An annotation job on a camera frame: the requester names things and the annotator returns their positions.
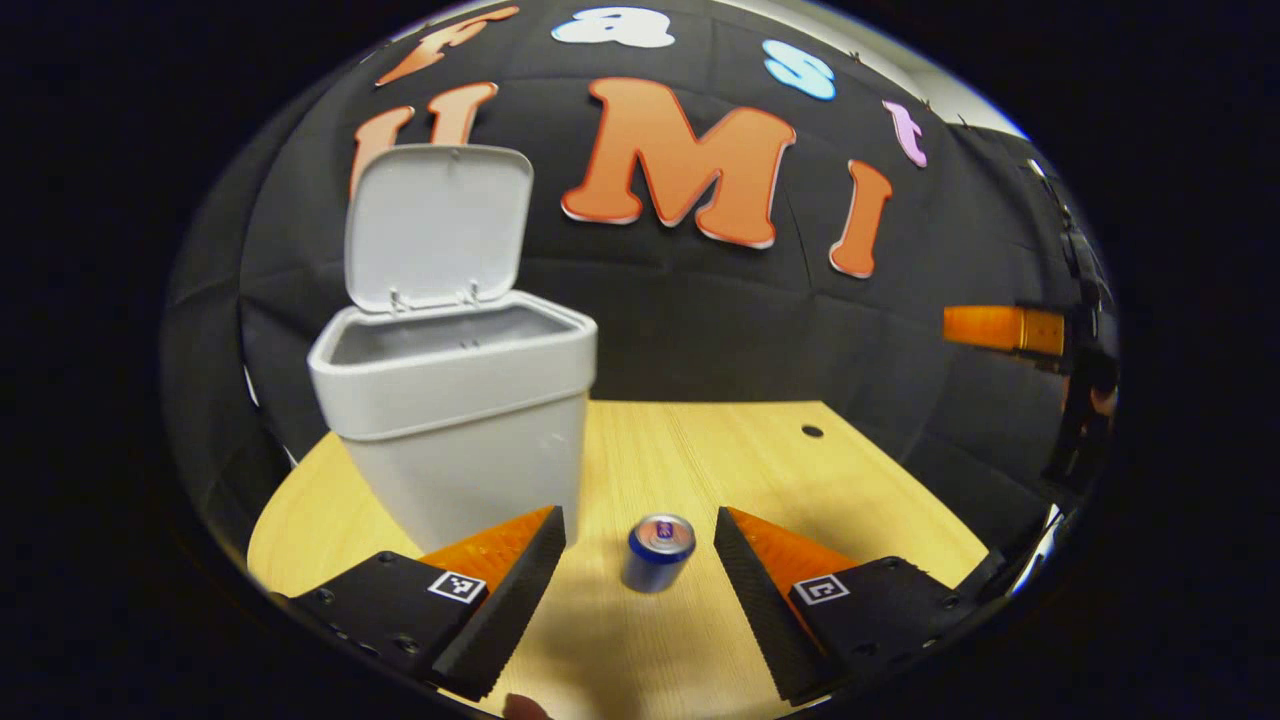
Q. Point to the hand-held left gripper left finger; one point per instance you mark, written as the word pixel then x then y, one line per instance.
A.
pixel 510 610

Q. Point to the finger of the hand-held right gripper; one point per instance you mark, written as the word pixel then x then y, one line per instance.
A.
pixel 990 328

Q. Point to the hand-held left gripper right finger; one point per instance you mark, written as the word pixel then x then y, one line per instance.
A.
pixel 760 610

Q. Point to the blue pop can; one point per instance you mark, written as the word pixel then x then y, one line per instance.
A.
pixel 655 570

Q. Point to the white desktop garbage bin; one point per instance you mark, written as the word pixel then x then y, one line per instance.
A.
pixel 460 450

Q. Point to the wooden desktop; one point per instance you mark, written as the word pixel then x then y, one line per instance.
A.
pixel 720 470

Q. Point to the dark grey side panel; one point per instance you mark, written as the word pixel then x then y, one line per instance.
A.
pixel 1040 200
pixel 205 350

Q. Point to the black backdrop cloth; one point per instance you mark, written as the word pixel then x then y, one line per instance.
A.
pixel 700 320

